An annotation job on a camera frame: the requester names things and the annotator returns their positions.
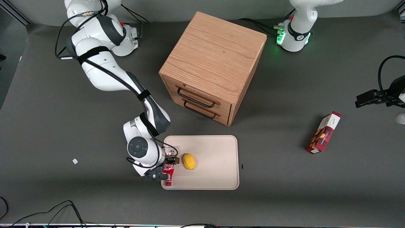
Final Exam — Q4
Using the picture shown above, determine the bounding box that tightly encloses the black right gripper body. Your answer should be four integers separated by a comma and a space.
161, 145, 180, 159

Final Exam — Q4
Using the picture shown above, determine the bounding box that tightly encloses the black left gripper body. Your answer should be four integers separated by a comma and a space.
381, 75, 405, 107

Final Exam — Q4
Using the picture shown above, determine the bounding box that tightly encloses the red coke bottle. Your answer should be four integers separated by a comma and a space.
163, 147, 175, 187

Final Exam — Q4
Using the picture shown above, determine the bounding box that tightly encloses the beige plastic tray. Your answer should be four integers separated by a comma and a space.
161, 135, 240, 190

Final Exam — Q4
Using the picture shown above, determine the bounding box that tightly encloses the yellow lemon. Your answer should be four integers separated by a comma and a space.
182, 153, 196, 170

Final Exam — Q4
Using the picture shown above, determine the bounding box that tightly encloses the red cookie box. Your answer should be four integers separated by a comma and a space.
306, 111, 342, 155

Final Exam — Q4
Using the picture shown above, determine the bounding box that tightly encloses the wooden drawer cabinet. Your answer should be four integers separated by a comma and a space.
159, 11, 267, 127

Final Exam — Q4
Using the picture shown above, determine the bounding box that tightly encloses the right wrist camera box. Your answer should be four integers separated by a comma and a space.
141, 170, 170, 181

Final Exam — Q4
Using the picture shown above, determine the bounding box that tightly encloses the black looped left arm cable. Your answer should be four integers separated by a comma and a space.
377, 55, 405, 95

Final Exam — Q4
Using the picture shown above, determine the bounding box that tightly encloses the black metal drawer handle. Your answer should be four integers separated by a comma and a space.
177, 87, 217, 108
183, 101, 219, 120

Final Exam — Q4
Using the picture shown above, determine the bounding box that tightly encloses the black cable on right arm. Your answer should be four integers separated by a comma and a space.
55, 0, 178, 168

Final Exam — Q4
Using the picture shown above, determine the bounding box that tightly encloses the black floor cable bundle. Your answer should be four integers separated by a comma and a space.
8, 200, 95, 228

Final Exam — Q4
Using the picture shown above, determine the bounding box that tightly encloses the black left arm base cable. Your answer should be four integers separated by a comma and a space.
237, 9, 295, 37

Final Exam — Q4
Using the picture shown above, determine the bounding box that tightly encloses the black arm base cable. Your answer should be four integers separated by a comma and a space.
237, 9, 295, 37
120, 4, 151, 24

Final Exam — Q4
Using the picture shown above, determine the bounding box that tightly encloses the black right arm base cable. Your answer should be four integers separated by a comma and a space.
120, 4, 151, 24

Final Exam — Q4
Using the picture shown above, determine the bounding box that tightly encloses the thin black curved cable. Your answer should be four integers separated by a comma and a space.
0, 196, 9, 221

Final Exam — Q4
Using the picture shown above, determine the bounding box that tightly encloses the aluminium frame rail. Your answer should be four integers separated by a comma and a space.
0, 0, 33, 26

